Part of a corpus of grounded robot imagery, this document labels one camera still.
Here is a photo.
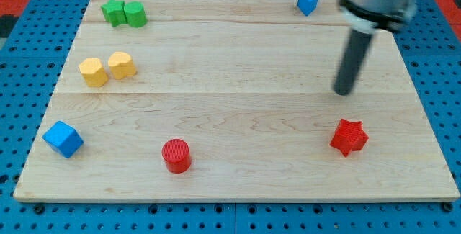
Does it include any red star block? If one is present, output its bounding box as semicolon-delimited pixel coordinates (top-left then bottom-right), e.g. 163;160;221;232
329;119;369;157

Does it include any green star block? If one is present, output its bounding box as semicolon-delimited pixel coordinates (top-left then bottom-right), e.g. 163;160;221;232
101;0;127;27

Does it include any light wooden board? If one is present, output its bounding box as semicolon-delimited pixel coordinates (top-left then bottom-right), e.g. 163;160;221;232
14;0;460;203

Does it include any red cylinder block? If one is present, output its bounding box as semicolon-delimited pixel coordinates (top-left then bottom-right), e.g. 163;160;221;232
161;139;192;174

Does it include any yellow heart block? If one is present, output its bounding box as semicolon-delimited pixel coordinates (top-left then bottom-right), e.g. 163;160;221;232
108;52;137;80

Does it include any green cylinder block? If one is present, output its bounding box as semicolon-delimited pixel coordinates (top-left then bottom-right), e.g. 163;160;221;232
124;1;147;28

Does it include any blue triangle block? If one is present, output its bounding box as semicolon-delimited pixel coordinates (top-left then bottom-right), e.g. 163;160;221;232
297;0;318;16

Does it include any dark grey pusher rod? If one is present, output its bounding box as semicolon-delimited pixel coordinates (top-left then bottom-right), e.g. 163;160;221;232
333;29;373;96

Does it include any yellow hexagon block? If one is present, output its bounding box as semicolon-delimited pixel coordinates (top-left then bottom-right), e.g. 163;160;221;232
79;58;109;87

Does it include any blue cube block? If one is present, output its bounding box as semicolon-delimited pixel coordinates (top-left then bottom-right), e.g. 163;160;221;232
42;121;84;158

